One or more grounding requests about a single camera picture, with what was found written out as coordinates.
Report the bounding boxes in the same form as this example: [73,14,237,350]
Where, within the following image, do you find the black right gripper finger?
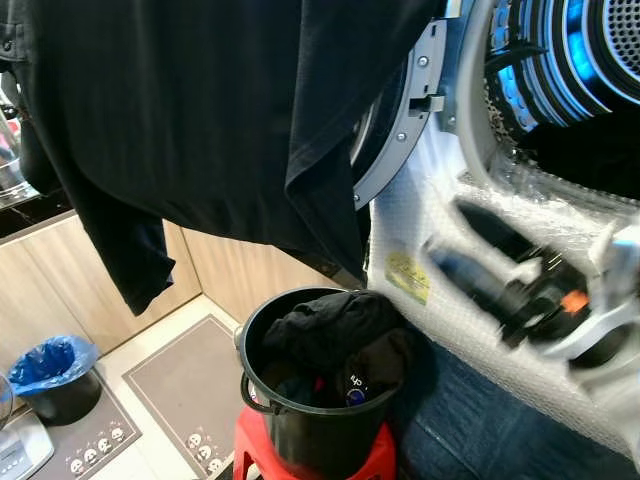
[424,239,522,320]
[454,197,542,264]

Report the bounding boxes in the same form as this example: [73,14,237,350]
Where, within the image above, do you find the black long-sleeved garment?
[0,0,447,317]

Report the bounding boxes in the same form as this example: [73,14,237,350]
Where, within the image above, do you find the white bubble-wrapped washing machine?
[365,0,640,463]

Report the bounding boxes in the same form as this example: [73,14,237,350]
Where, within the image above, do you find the black clothes in drum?
[518,108,640,198]

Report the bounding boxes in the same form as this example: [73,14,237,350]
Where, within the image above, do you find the grey washing machine door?
[350,0,473,212]

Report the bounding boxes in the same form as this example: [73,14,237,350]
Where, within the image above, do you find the black clothes in bucket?
[261,289,414,407]

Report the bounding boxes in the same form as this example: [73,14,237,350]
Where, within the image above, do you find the yellow washer sticker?
[384,249,432,305]

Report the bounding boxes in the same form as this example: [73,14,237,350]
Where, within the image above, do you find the blue denim jeans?
[388,328,640,480]

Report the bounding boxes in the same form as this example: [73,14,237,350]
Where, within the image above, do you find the blue-lit steel washer drum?
[485,0,640,132]

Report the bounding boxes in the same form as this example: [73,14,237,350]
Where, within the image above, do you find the black plastic bucket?
[236,286,417,480]

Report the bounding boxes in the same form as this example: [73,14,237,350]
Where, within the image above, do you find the red plastic stool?
[232,404,399,480]

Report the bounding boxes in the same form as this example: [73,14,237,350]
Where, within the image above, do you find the grey patterned floor mat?
[30,375,142,480]
[121,314,248,477]

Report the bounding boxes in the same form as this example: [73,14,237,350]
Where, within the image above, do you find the light wooden cabinet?
[0,208,343,373]

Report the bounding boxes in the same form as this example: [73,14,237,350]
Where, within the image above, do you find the black bin with blue bag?
[7,334,104,427]

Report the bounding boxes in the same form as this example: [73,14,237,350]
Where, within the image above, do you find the clear glass vessel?
[0,68,41,207]

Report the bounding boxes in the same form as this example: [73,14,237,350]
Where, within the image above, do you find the white floor scale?
[0,408,57,480]

